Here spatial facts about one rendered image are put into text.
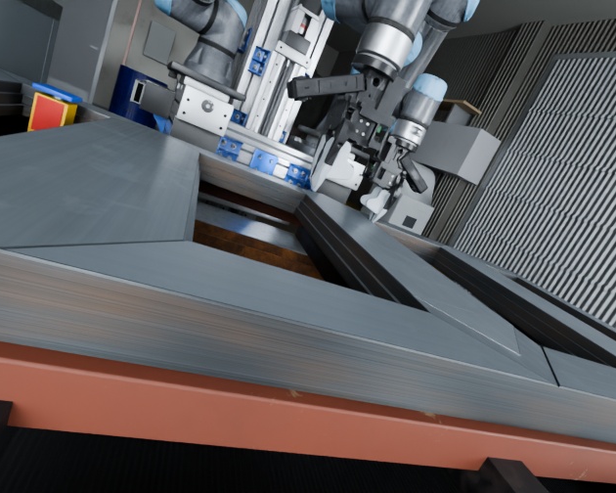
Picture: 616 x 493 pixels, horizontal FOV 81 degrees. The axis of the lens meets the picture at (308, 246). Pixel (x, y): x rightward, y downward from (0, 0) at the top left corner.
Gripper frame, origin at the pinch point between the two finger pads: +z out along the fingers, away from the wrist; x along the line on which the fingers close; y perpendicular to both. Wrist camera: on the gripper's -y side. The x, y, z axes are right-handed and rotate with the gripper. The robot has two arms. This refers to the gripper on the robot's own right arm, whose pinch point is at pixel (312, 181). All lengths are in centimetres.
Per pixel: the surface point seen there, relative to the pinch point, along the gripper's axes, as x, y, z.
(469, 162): 298, 263, -61
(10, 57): 52, -63, 4
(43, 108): 19.2, -44.0, 7.4
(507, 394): -37.0, 12.8, 7.9
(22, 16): 54, -63, -5
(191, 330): -37.0, -15.7, 8.1
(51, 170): -21.1, -29.2, 5.8
